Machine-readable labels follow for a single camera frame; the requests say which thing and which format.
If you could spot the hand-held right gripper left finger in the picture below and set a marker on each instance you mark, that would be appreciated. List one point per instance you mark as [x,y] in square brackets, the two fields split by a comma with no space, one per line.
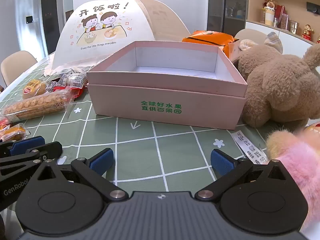
[103,160]

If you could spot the metal can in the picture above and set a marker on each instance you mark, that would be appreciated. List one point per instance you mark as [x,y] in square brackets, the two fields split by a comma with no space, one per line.
[294,26]

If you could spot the dark door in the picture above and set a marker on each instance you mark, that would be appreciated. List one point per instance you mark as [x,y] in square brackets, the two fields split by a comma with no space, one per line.
[50,15]

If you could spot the orange paper bag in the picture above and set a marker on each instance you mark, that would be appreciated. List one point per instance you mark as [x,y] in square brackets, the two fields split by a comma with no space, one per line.
[207,38]

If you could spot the brown plush toy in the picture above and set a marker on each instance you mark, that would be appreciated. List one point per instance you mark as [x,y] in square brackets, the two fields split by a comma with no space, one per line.
[275,87]

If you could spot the glass door cabinet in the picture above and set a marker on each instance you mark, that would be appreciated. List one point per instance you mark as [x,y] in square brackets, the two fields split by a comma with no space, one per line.
[225,5]

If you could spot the green checked tablecloth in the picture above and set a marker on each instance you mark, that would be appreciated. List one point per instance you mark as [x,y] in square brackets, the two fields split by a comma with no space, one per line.
[160,150]

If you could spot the yellow label bun packet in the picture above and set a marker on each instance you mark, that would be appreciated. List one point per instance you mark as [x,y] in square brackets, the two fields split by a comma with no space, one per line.
[33,89]

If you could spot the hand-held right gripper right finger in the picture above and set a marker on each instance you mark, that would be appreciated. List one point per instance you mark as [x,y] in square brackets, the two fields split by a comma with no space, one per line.
[221,163]

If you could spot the small doll figurine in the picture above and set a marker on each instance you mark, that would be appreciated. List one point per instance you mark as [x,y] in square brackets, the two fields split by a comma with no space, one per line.
[270,1]

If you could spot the yellow canister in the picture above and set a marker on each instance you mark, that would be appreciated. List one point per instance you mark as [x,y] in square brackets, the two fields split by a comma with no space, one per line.
[269,16]

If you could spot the white care label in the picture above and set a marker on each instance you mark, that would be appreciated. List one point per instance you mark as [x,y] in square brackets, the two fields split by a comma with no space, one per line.
[248,145]

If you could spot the gold red figurine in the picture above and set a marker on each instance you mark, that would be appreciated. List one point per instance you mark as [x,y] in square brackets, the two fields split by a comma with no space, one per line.
[307,31]

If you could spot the printed mesh food cover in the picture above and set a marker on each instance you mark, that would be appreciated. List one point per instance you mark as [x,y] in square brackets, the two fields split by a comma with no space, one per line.
[105,30]

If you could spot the black wall device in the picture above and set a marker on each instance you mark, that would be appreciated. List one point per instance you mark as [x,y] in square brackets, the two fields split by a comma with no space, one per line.
[313,7]

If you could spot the black wall panel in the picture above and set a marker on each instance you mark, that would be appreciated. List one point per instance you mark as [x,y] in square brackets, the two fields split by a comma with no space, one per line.
[29,19]

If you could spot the white sideboard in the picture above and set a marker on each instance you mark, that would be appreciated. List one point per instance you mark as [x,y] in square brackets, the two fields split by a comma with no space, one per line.
[287,36]

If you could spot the red gift bag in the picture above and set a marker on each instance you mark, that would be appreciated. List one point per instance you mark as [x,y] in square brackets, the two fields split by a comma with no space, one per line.
[279,13]

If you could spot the pink plush toy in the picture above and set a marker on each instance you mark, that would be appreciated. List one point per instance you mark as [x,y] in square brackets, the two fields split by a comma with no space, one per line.
[297,162]

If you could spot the glass jar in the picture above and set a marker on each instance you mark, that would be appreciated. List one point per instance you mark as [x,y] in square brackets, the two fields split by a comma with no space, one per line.
[284,21]

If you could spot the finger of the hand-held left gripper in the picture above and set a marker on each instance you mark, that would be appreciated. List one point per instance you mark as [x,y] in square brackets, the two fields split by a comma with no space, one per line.
[47,150]
[25,144]

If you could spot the pink cardboard box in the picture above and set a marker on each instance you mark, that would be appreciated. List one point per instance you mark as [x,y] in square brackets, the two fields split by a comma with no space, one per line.
[162,105]

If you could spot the orange label bun packet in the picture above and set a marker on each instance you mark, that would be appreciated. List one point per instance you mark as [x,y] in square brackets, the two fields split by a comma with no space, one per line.
[13,131]

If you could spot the beige chair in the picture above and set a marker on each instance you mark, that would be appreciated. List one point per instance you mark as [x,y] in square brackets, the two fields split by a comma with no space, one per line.
[17,65]
[250,33]

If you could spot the long peanut bar packet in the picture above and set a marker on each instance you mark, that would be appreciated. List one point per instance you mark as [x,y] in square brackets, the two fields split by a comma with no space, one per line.
[37,105]

